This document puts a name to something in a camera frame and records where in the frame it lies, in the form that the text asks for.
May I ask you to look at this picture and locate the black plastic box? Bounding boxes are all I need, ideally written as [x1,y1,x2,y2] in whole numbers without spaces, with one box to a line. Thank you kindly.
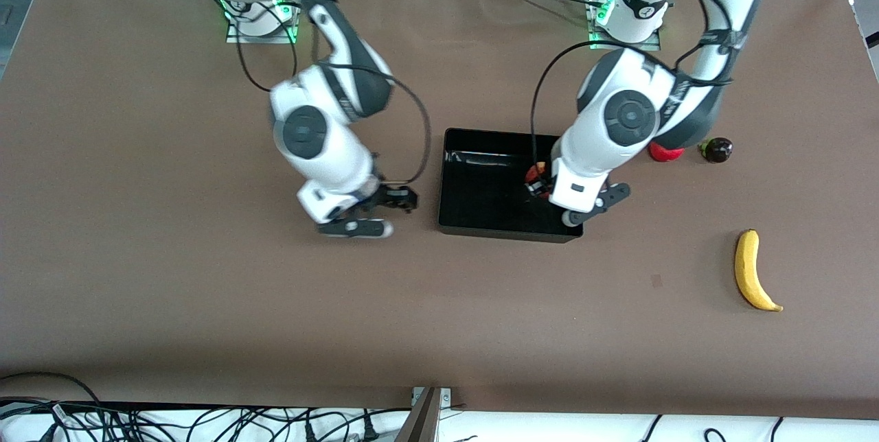
[437,128,584,244]

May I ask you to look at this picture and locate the yellow banana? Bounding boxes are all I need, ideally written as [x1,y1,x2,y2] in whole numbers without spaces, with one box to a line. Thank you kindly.
[734,229,784,312]

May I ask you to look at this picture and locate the dark purple mangosteen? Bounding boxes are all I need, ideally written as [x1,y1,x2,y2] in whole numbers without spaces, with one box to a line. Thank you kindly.
[698,137,734,164]

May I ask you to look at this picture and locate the brown table cover sheet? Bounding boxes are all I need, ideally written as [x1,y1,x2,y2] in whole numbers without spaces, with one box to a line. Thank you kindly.
[0,0,879,422]

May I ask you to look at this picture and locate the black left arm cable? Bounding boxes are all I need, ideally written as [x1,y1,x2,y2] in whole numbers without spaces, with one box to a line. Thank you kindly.
[530,0,739,161]

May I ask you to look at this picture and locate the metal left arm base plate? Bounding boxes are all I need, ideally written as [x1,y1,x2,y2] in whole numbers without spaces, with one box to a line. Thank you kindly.
[587,0,661,51]

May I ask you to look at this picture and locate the grey metal bracket plate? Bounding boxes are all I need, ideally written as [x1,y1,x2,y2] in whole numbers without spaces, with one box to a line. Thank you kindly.
[411,387,453,407]

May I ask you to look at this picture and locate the black looping arm cable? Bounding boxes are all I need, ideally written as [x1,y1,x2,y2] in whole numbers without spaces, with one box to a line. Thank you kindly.
[236,0,297,93]

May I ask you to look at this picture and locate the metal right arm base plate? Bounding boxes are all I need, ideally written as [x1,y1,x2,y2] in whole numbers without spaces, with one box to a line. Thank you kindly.
[225,0,299,45]

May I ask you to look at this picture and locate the dark camera mount bar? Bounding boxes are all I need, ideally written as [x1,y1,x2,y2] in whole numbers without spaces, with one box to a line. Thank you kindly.
[395,387,442,442]

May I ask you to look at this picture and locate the tangled black cables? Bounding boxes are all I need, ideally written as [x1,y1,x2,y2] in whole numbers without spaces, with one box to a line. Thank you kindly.
[0,397,385,442]

